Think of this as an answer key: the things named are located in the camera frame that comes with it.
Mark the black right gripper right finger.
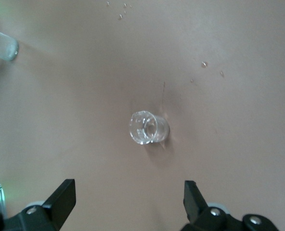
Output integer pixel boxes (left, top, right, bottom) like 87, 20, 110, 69
182, 180, 280, 231

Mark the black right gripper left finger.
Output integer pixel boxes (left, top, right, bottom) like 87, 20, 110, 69
0, 179, 76, 231

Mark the clear glass cup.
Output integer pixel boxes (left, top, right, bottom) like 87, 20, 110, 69
129, 110, 170, 145

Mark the brown paper table cover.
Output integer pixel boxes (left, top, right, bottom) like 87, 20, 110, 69
0, 0, 285, 231

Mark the glass bottle with green sleeve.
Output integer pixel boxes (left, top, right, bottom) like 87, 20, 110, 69
0, 26, 20, 61

